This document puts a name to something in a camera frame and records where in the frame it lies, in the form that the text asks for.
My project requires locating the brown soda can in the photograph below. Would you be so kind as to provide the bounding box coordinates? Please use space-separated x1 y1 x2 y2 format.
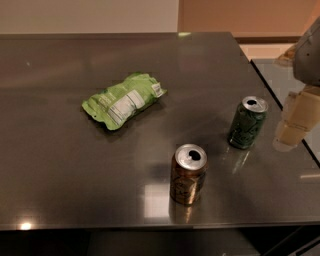
170 144 208 206

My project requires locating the green soda can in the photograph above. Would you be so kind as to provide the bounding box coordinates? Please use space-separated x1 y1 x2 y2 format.
228 96 268 150

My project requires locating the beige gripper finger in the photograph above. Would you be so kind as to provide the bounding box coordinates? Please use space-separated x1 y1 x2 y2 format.
273 85 320 152

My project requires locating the green rice chip bag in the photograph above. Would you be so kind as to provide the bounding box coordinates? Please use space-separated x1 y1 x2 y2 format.
82 73 166 131

